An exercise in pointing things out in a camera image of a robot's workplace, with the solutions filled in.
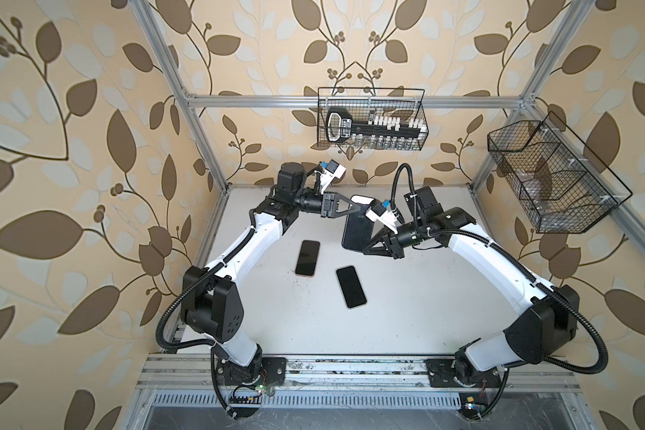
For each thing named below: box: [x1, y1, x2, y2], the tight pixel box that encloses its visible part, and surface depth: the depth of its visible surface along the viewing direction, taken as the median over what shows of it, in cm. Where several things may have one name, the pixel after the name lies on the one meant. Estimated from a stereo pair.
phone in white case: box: [335, 265, 367, 309], surface depth 93 cm
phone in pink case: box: [294, 239, 321, 278], surface depth 100 cm
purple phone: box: [341, 194, 376, 251], surface depth 70 cm
